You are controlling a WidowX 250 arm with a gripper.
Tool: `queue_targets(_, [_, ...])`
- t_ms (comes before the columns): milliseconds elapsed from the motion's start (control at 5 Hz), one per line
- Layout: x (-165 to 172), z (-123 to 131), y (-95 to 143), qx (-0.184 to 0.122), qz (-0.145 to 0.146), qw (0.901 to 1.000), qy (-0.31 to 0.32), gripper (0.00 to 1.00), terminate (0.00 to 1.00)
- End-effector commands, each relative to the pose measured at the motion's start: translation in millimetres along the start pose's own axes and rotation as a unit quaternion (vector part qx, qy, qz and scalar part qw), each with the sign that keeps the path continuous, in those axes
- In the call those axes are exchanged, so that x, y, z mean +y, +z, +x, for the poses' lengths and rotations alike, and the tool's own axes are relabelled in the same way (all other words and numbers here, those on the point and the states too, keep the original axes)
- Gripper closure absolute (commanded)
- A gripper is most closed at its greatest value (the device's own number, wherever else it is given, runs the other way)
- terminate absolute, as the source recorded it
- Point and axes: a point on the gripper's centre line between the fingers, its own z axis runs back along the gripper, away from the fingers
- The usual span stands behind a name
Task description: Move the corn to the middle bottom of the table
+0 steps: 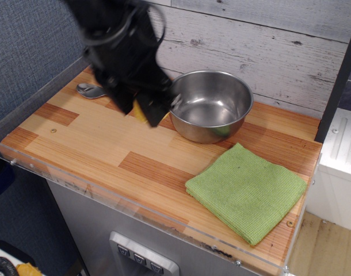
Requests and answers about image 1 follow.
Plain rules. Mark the blue handled metal spoon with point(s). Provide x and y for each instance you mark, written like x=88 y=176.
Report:
x=90 y=91

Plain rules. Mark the silver toy fridge cabinet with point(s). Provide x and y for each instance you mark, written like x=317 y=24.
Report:
x=170 y=223

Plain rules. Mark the silver dispenser button panel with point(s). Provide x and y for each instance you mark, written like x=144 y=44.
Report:
x=142 y=255

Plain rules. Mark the stainless steel bowl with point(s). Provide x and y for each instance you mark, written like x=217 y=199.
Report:
x=213 y=105

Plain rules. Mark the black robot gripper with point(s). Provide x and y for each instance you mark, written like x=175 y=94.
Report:
x=124 y=60

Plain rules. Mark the white aluminium side block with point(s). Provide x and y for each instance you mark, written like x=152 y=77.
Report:
x=329 y=197

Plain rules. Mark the clear acrylic table guard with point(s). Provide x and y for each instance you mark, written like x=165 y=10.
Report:
x=96 y=145

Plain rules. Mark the yellow black object bottom left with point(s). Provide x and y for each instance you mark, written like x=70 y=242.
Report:
x=7 y=268

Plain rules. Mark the folded green cloth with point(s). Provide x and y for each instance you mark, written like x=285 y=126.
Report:
x=248 y=193

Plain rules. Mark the black right upright post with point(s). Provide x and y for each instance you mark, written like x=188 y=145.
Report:
x=335 y=96

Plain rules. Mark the yellow toy corn piece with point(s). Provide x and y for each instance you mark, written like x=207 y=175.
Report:
x=151 y=115

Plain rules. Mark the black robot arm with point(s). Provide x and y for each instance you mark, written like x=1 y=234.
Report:
x=99 y=15

